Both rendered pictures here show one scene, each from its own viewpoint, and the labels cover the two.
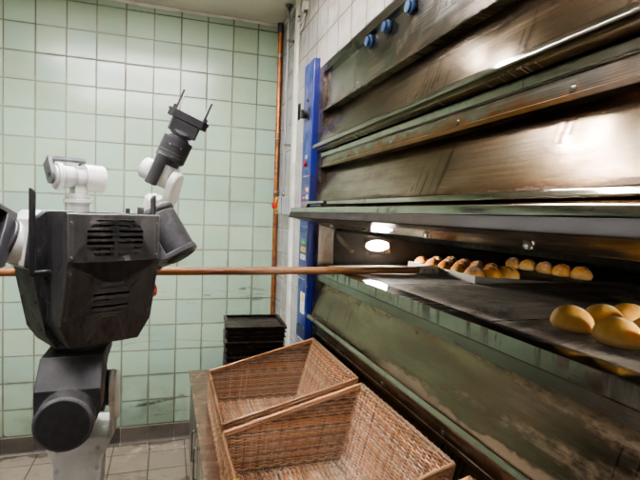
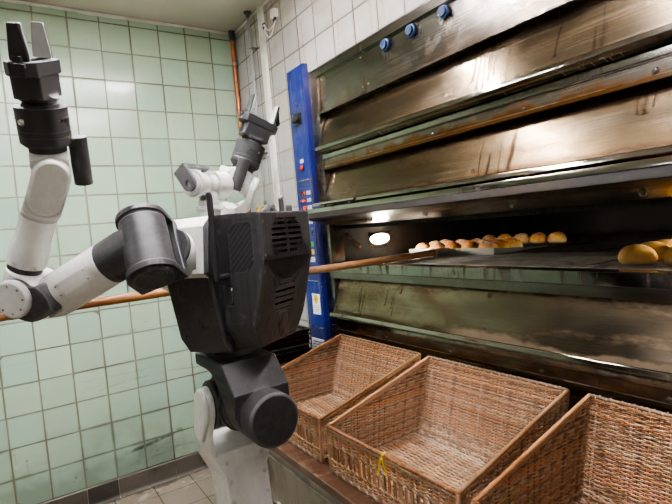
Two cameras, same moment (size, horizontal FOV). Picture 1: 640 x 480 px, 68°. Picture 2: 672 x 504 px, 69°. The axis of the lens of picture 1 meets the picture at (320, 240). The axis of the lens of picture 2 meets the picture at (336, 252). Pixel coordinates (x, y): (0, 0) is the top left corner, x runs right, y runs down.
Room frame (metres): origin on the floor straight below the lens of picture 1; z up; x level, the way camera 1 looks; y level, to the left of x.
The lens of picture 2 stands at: (-0.05, 0.62, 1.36)
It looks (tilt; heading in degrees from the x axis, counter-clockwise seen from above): 3 degrees down; 344
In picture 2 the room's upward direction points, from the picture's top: 5 degrees counter-clockwise
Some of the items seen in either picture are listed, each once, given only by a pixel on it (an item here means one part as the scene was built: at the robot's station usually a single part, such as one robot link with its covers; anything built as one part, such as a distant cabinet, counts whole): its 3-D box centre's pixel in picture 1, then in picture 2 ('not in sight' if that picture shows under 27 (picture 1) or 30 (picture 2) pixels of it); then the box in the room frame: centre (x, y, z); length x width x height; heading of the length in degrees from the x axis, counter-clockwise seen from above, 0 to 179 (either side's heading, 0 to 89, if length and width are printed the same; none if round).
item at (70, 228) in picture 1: (87, 269); (236, 273); (1.11, 0.54, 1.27); 0.34 x 0.30 x 0.36; 138
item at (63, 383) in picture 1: (74, 387); (246, 391); (1.07, 0.55, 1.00); 0.28 x 0.13 x 0.18; 18
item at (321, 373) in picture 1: (274, 391); (333, 387); (1.83, 0.15, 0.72); 0.56 x 0.49 x 0.28; 17
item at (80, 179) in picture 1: (80, 182); (209, 189); (1.15, 0.58, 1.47); 0.10 x 0.07 x 0.09; 138
